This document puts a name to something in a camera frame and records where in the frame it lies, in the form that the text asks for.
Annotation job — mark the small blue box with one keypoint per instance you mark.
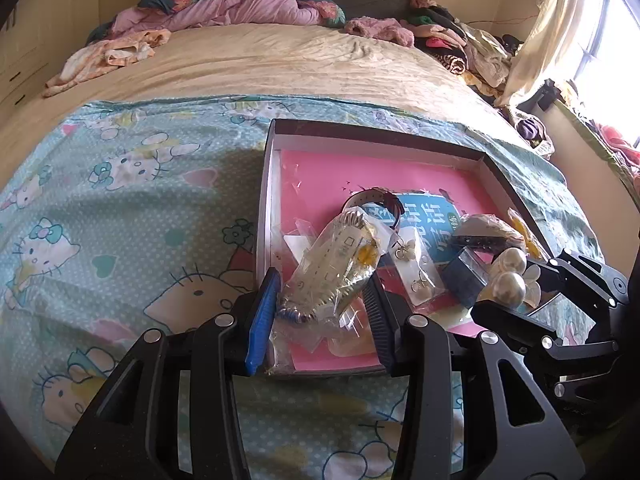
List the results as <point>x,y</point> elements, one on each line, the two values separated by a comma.
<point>462,280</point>

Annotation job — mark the bagged dark hair clip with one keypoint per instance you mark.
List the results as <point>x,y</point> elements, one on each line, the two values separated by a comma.
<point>480,240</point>

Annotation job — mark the pink fuzzy garment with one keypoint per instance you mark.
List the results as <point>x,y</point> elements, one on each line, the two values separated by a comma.
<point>380,30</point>

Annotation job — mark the cream curtain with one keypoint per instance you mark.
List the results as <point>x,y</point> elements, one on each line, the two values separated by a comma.
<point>555,25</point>

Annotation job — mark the purple cloth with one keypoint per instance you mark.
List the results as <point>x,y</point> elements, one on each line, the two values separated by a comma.
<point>530,127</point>

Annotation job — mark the cartoon cat printed blanket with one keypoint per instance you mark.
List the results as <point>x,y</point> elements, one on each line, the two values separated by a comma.
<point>125,210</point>

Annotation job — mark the pearl hair clip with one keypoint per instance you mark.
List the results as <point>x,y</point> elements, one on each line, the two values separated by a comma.
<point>507,287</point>

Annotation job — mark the earrings on white card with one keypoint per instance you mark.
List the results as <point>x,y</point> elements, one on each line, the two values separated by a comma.
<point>415,280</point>

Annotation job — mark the peach patterned garment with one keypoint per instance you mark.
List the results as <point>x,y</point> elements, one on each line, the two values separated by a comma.
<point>115,52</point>

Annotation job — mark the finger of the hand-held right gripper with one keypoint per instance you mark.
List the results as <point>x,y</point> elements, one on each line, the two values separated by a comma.
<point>590,280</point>
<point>520,325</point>

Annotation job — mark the white paper packet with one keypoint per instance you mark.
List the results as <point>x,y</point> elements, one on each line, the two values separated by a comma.
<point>300,247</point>

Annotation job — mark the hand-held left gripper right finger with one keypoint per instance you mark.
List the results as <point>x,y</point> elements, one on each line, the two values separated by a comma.
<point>378,325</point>

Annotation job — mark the long hair clip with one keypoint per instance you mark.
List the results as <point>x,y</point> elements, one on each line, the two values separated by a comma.
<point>325,270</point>

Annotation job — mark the window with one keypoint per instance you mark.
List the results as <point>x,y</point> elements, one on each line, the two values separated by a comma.
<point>620,35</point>

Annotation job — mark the pink cloth on sill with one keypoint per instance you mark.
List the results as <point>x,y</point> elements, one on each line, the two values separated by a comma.
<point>617,137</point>

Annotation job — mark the purple quilt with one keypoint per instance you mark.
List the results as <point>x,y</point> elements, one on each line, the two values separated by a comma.
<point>240,7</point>

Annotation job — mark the grey cardboard box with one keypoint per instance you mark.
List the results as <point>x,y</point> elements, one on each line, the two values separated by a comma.
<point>267,210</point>

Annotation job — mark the yellow hoop earrings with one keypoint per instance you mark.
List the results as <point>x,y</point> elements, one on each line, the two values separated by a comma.
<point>527,240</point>

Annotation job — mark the cream wardrobe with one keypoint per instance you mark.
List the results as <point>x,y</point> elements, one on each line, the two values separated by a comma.
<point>40,20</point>

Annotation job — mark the beige bedspread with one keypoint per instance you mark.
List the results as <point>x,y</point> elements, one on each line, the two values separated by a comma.
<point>275,60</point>

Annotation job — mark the pile of clothes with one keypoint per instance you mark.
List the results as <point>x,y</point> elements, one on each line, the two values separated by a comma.
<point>465,45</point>

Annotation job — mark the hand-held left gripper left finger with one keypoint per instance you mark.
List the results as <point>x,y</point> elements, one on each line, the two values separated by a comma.
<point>262,320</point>

